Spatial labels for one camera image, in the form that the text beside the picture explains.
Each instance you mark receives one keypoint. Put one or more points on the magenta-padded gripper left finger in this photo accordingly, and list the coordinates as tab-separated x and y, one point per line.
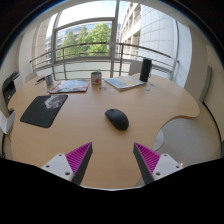
60	165

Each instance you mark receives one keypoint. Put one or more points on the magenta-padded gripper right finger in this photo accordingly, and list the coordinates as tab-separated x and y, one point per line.
165	164

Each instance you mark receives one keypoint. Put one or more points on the black computer mouse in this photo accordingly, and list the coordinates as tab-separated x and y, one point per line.
117	119

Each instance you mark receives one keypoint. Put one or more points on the black mouse pad with print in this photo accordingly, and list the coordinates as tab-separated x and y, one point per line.
40	113

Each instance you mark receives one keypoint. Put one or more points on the red and blue magazine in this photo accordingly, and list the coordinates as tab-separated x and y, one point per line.
70	86

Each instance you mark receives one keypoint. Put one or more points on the light blue booklet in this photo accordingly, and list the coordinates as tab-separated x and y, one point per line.
124	82

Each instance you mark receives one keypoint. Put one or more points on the black and white printer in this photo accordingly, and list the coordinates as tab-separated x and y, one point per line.
9	88

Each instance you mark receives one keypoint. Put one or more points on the black cylindrical speaker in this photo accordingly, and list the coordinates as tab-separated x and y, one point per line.
145	70

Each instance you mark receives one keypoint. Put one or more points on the grey metal balcony railing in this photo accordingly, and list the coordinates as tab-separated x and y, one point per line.
83	57

